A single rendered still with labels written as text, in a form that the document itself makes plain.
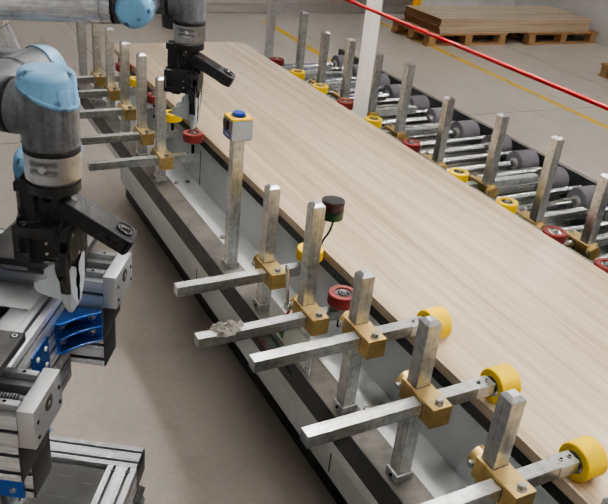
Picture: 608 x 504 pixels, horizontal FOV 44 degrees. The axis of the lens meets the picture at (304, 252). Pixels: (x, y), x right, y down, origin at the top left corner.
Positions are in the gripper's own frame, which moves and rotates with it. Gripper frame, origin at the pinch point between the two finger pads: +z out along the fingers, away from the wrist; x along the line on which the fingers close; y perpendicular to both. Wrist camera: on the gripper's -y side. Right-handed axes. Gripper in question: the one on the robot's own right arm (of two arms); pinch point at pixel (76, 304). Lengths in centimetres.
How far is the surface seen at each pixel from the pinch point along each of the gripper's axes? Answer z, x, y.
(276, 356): 36, -42, -28
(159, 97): 27, -184, 35
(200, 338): 46, -59, -8
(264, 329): 47, -68, -23
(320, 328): 48, -73, -37
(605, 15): 96, -946, -354
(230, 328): 44, -63, -15
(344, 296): 41, -80, -42
